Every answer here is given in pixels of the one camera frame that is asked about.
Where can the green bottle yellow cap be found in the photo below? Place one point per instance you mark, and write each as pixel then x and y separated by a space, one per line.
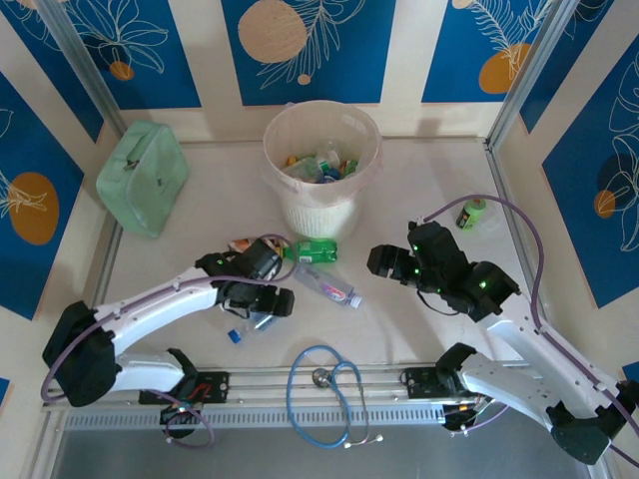
pixel 351 164

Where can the grey metal front panel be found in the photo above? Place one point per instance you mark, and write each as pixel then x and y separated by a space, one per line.
pixel 249 459

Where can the aluminium table side rail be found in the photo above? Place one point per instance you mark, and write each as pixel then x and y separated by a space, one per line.
pixel 107 259
pixel 514 224

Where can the small green can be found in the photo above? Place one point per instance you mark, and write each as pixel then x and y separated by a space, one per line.
pixel 469 215

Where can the blue stethoscope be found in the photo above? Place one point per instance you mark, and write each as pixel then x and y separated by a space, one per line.
pixel 319 376

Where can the white plastic bin with liner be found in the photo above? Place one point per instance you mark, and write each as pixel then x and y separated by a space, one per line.
pixel 319 214

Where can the aluminium frame post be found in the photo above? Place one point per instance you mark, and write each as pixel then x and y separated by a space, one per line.
pixel 80 60
pixel 539 65

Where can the clear bottle purple label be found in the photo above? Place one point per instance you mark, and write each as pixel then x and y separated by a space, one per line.
pixel 329 289

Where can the clear bottle green cap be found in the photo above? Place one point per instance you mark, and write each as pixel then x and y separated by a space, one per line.
pixel 325 152

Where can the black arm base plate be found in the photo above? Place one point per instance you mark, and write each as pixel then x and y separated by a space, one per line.
pixel 217 386
pixel 417 383

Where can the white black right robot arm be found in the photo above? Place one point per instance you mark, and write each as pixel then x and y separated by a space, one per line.
pixel 509 384

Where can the clear bottle blue cap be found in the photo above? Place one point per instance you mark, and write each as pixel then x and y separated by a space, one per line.
pixel 234 335

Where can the clear bottle blue label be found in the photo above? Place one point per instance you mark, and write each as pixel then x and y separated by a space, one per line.
pixel 331 174

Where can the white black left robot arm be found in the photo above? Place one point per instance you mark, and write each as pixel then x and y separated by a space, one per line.
pixel 150 304

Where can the mint green zip pouch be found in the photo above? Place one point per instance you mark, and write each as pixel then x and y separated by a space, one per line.
pixel 145 199

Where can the aluminium rail with arm bases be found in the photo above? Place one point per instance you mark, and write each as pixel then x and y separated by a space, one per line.
pixel 259 384

